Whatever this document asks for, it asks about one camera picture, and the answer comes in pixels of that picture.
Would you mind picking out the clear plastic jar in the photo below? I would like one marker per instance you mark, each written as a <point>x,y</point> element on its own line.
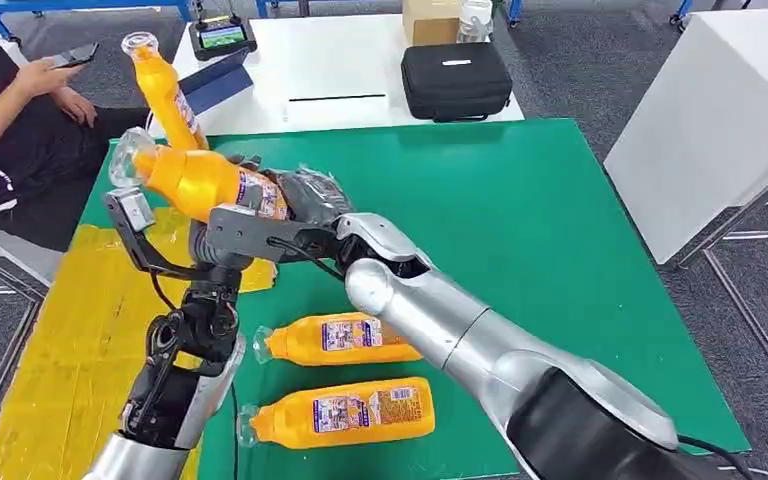
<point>475,20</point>

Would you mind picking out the white seat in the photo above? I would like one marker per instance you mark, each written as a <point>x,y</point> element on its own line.
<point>6,245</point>

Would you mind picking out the steel table frame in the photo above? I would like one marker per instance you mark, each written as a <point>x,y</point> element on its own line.
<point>742,218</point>

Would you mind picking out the green table mat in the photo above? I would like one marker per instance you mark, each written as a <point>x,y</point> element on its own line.
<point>490,252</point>

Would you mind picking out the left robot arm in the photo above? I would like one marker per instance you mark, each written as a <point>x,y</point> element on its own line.
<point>185,384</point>

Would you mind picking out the black phone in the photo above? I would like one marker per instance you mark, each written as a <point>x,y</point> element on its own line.
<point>74,56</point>

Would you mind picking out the blue tablet case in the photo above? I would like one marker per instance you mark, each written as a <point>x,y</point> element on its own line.
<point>215,83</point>

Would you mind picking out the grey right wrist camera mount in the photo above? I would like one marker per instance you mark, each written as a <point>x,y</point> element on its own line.
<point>251,232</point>

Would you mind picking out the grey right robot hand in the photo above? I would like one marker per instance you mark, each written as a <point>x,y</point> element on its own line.
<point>308,192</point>

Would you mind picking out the white table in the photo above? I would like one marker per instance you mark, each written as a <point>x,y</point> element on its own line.
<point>331,73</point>

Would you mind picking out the person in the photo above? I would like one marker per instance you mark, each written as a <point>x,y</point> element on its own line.
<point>20,132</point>

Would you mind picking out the yellow plastic sheet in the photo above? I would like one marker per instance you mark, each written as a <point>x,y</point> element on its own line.
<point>72,344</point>

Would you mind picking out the cardboard box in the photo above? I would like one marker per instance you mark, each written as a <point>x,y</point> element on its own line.
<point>430,21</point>

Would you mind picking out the white cabinet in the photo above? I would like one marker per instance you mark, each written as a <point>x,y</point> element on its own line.
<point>708,126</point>

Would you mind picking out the blue metal frame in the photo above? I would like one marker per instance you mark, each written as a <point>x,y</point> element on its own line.
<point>79,6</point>

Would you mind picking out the orange drink bottle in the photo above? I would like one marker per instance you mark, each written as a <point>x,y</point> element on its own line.
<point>344,412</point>
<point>192,182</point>
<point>162,93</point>
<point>338,339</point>

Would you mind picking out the black strip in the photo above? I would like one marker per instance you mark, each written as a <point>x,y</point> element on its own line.
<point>338,97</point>

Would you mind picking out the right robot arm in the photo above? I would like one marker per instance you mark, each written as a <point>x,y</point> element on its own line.
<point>490,344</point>

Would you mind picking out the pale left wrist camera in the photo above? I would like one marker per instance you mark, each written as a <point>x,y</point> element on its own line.
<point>133,208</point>

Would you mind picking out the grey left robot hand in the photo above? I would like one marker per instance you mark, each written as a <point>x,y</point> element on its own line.
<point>215,248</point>

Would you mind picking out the black controller with screen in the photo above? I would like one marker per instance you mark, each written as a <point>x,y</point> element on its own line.
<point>223,36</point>

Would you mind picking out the black carrying case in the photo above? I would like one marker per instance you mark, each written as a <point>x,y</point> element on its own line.
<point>455,81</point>

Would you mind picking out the black camera bracket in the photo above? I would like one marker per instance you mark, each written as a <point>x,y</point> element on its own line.
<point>139,255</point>

